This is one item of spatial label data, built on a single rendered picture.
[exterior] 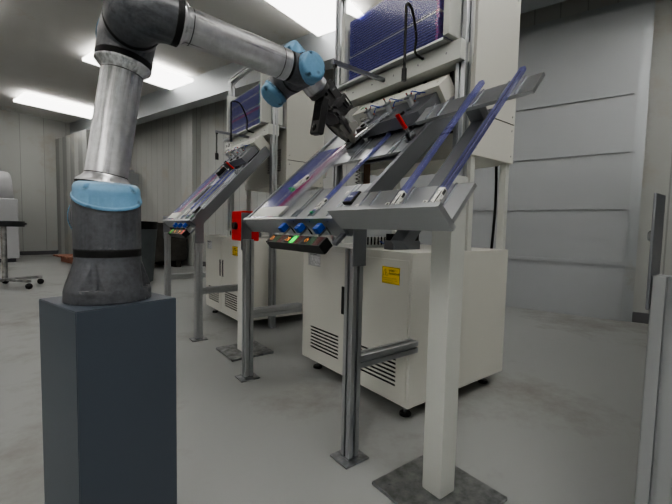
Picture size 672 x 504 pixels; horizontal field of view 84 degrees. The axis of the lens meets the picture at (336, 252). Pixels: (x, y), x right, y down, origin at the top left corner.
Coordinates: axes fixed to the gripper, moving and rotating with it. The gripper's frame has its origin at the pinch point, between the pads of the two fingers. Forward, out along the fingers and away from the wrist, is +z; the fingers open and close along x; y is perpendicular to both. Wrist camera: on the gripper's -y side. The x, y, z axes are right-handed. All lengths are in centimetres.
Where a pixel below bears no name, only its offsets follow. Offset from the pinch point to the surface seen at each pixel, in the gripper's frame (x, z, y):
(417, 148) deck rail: -15.8, 14.0, 9.2
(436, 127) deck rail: -15.4, 16.6, 22.0
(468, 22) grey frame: -17, 2, 59
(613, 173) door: 0, 212, 182
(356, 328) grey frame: -23, 25, -53
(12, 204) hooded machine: 733, -59, -115
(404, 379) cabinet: -20, 62, -56
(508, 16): -12, 20, 92
